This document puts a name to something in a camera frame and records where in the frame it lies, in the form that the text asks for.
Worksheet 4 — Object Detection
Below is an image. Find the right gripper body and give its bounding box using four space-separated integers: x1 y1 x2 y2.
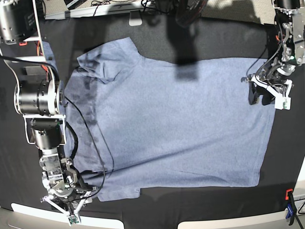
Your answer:
40 156 97 210

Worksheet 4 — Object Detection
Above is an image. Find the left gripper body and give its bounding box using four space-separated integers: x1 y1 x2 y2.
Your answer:
242 63 296 98

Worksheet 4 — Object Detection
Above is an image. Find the blue grey t-shirt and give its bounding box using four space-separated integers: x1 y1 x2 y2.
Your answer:
41 37 277 202

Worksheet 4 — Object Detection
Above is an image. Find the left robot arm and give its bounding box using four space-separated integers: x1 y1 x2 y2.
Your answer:
245 0 305 110

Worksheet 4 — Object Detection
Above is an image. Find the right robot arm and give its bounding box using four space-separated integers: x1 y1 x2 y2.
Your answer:
0 0 96 215

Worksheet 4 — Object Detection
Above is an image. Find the black table cloth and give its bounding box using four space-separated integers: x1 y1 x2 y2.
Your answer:
0 14 305 229

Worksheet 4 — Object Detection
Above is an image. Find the blue orange clamp near right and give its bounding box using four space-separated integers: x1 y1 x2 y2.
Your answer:
285 188 296 226

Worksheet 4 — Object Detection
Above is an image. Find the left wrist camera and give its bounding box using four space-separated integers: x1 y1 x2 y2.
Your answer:
274 96 291 110

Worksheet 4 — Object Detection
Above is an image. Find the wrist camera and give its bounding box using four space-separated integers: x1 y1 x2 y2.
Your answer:
274 96 291 110
68 215 80 226

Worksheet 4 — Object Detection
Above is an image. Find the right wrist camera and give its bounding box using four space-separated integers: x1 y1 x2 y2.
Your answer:
68 215 80 226

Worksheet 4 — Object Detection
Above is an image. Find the red black cable bundle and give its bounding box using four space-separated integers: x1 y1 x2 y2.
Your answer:
175 0 208 27

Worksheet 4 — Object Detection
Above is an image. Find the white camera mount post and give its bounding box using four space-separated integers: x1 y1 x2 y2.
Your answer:
129 10 142 27

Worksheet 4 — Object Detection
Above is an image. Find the aluminium rail at back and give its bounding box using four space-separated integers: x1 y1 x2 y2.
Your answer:
45 1 143 20

